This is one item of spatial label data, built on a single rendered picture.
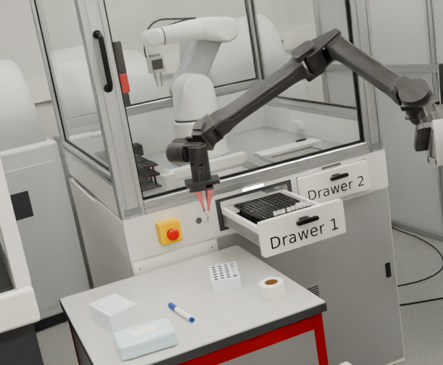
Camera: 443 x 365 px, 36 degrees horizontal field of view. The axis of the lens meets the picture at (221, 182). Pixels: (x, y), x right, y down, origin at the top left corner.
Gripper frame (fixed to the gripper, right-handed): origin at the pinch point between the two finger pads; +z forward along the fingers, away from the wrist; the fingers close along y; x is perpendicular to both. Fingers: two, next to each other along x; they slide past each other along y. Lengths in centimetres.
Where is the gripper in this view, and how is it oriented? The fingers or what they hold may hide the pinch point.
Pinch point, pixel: (205, 208)
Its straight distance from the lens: 207.2
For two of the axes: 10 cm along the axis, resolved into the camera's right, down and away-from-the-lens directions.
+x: 1.4, 2.5, -9.6
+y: -9.8, 1.6, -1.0
